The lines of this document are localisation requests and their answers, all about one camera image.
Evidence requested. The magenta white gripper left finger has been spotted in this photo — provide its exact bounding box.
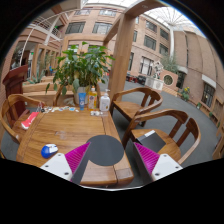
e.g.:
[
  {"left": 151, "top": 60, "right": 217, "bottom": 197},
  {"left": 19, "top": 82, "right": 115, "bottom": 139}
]
[{"left": 41, "top": 143, "right": 89, "bottom": 181}]

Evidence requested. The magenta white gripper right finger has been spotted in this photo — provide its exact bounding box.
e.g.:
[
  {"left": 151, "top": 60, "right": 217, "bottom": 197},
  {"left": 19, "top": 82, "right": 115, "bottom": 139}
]
[{"left": 133, "top": 143, "right": 182, "bottom": 182}]

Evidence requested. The dark grey round mouse pad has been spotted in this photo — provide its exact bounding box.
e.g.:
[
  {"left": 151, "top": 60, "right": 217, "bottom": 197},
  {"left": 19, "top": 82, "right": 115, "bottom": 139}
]
[{"left": 71, "top": 134, "right": 125, "bottom": 186}]

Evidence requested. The grey laptop on chair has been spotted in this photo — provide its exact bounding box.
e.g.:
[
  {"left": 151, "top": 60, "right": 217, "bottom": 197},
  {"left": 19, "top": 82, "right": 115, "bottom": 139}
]
[{"left": 136, "top": 130, "right": 166, "bottom": 152}]

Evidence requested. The wooden slatted table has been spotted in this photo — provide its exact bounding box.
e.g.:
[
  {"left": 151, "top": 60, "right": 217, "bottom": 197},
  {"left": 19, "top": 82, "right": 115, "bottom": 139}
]
[{"left": 16, "top": 109, "right": 134, "bottom": 186}]

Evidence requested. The wooden chair near right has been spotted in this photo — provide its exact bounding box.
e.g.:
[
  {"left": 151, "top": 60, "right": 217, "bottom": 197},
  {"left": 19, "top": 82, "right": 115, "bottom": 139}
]
[{"left": 122, "top": 109, "right": 201, "bottom": 164}]

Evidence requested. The red white packet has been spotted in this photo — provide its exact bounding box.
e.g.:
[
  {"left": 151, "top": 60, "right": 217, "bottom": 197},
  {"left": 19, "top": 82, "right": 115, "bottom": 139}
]
[{"left": 21, "top": 112, "right": 38, "bottom": 130}]

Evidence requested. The small clear item on table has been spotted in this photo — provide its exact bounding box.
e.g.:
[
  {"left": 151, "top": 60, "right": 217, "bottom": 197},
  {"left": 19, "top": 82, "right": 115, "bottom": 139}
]
[{"left": 90, "top": 111, "right": 103, "bottom": 116}]

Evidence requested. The wooden chair behind table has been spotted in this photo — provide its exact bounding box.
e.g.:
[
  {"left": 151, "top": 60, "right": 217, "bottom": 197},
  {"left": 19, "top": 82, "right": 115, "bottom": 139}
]
[{"left": 53, "top": 85, "right": 74, "bottom": 106}]

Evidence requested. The wooden chair far right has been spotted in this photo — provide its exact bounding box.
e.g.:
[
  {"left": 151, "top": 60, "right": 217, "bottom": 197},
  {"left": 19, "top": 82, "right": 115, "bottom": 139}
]
[{"left": 110, "top": 87, "right": 163, "bottom": 121}]

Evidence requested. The blue tube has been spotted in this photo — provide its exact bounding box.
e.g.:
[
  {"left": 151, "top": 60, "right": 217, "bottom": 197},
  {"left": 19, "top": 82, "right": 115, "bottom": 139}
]
[{"left": 78, "top": 92, "right": 86, "bottom": 110}]

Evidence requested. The yellow liquid bottle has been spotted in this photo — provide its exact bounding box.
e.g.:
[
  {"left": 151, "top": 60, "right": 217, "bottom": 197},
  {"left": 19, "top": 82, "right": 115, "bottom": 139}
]
[{"left": 88, "top": 86, "right": 97, "bottom": 110}]

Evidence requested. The white pump sanitizer bottle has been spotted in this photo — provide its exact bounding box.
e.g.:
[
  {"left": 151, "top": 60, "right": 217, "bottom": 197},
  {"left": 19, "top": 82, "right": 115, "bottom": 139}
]
[{"left": 100, "top": 89, "right": 110, "bottom": 112}]

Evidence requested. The wooden chair left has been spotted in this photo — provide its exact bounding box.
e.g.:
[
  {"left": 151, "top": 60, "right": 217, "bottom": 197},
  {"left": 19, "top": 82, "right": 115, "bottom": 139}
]
[{"left": 0, "top": 94, "right": 45, "bottom": 143}]

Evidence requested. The white stone planter box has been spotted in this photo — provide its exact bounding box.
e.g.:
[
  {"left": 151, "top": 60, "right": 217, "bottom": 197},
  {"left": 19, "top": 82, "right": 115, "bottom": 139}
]
[{"left": 145, "top": 76, "right": 164, "bottom": 91}]

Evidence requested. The green potted plant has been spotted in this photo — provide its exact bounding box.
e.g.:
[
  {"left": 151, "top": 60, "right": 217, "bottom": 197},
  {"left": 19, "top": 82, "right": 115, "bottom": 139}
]
[{"left": 53, "top": 45, "right": 113, "bottom": 106}]

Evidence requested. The wooden pillar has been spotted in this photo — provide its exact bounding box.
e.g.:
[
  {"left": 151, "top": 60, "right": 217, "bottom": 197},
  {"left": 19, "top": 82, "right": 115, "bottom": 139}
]
[{"left": 108, "top": 14, "right": 135, "bottom": 98}]

